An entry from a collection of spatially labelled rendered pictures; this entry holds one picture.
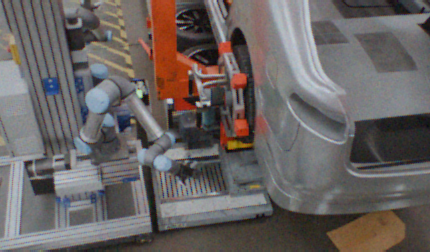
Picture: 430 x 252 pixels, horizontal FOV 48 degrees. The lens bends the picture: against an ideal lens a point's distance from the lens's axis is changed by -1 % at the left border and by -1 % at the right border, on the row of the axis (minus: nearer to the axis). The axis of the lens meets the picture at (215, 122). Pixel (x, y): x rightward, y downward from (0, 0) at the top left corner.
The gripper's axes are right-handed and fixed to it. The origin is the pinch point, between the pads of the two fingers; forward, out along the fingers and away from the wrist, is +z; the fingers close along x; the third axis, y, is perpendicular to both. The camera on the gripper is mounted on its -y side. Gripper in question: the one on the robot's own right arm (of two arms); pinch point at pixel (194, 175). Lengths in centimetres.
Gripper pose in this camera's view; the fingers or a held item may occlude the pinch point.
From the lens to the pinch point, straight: 268.3
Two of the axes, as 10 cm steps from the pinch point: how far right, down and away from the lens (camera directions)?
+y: -8.7, -2.0, 4.4
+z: 3.9, 2.6, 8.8
